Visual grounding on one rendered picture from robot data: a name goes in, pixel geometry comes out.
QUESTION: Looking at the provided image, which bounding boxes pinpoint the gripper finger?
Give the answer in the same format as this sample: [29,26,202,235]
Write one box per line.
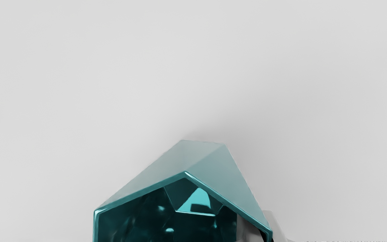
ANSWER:
[263,210,295,242]

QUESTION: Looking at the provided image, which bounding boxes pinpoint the teal faceted mug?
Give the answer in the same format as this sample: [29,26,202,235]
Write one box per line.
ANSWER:
[93,139,273,242]

